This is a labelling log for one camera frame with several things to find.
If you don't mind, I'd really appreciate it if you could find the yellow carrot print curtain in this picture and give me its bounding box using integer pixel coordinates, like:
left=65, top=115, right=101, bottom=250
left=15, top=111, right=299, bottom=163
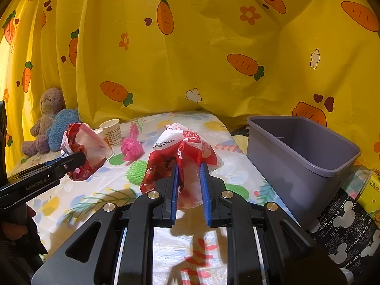
left=0, top=0, right=380, bottom=167

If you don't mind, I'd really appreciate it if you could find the small pink plastic bag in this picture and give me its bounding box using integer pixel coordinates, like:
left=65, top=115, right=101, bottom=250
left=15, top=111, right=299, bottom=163
left=121, top=124, right=145, bottom=164

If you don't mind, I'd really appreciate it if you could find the yellow tissue pack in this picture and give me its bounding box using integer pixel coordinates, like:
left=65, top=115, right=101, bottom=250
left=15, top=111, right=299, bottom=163
left=358, top=169, right=380, bottom=223

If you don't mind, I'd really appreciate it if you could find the pale green tissue pack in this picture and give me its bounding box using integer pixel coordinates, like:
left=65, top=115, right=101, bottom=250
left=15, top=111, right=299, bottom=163
left=341, top=166, right=373, bottom=196

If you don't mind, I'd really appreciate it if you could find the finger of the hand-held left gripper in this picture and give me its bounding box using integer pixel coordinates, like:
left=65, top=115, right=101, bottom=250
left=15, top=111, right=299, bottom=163
left=55, top=152, right=87, bottom=179
left=44, top=156, right=69, bottom=168

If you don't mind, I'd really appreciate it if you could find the blue plush toy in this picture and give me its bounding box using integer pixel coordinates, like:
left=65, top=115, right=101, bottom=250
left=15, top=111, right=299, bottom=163
left=47, top=108, right=82, bottom=152

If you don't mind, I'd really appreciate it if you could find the grey plastic bin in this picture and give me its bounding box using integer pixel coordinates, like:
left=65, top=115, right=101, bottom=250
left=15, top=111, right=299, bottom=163
left=246, top=116, right=362, bottom=229

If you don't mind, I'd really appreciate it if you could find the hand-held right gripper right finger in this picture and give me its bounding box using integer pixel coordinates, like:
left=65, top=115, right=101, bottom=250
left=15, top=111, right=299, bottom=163
left=199, top=162, right=349, bottom=285

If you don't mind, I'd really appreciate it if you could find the brown teddy bear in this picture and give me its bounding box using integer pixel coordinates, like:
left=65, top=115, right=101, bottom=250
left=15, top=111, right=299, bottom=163
left=21, top=87, right=66, bottom=157

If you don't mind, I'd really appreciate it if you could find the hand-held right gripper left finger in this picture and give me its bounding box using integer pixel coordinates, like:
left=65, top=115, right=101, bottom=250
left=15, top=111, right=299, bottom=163
left=31, top=162, right=180, bottom=285

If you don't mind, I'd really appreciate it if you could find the green foam net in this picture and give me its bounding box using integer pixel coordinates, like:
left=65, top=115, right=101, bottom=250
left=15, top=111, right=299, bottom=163
left=126, top=160, right=149, bottom=191

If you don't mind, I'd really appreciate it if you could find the floral plastic tablecloth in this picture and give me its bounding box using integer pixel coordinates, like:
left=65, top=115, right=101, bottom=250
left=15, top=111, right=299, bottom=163
left=7, top=110, right=297, bottom=285

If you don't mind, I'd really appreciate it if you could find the grid print paper cup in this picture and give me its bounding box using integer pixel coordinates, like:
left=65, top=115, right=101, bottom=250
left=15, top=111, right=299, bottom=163
left=99, top=119, right=122, bottom=147

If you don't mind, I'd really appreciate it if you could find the black printed bag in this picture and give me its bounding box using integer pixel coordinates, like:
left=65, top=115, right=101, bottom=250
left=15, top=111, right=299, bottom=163
left=306, top=181, right=380, bottom=274

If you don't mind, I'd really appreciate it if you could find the person's left hand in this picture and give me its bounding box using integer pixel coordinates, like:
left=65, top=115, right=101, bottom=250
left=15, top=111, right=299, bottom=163
left=0, top=205, right=38, bottom=241

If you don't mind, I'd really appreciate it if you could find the white paper cup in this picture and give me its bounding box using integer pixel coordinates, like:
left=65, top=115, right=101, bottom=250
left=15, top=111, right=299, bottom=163
left=93, top=128, right=111, bottom=149

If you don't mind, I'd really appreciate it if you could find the red white plastic bag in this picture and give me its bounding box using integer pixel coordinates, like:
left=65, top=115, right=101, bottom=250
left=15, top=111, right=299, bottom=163
left=139, top=122, right=219, bottom=211
left=60, top=122, right=115, bottom=182

